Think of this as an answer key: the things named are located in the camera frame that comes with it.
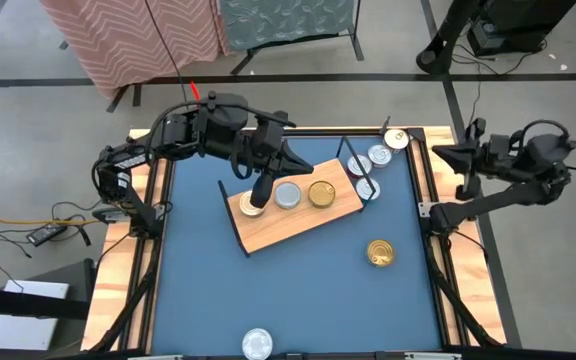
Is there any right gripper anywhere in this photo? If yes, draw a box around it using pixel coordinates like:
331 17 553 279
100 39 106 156
431 118 517 203

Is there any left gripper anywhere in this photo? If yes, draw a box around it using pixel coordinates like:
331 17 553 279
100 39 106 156
247 112 316 211

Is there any green label can silver lid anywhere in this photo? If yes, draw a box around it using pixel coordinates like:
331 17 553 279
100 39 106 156
241 327 274 360
273 180 303 211

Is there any green label can gold lid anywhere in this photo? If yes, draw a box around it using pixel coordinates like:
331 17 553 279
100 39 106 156
365 238 396 268
307 179 337 209

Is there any red label can silver lid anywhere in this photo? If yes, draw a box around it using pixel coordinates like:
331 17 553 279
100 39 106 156
366 143 394 169
346 153 374 180

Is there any Wild Planet can gold lid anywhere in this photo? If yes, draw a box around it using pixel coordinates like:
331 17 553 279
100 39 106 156
238 189 265 219

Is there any red label can gold lid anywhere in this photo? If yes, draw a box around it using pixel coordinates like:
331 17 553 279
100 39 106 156
383 127 411 152

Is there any blue label can silver lid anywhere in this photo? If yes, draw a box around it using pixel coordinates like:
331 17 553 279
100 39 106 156
355 176 382 203

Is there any black floor stand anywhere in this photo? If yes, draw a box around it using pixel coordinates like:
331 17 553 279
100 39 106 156
415 0 489 76

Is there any black cloth rack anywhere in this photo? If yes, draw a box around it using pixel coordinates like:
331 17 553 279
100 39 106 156
57 37 143 114
230 0 366 76

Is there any black equipment case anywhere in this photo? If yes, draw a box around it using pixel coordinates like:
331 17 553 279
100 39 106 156
467 0 576 57

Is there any grey-green leaf print cloth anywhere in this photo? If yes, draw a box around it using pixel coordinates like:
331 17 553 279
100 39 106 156
216 0 358 51

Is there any pink chevron cloth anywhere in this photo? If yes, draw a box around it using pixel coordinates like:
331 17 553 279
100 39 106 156
40 0 229 100

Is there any black power adapter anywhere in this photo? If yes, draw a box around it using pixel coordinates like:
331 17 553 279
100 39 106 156
26 223 69 247

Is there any white flat panel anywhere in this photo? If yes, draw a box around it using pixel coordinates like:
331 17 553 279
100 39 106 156
0 278 71 351

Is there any black aluminium table frame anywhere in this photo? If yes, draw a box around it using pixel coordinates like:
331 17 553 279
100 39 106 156
80 127 524 360

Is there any wooden shelf black metal frame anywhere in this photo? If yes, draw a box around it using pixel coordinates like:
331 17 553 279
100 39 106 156
216 134 377 259

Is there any black hanging cable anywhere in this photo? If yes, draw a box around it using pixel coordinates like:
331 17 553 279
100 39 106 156
143 0 193 101

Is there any yellow floor cable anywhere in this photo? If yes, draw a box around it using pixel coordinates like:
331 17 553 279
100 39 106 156
0 209 104 227

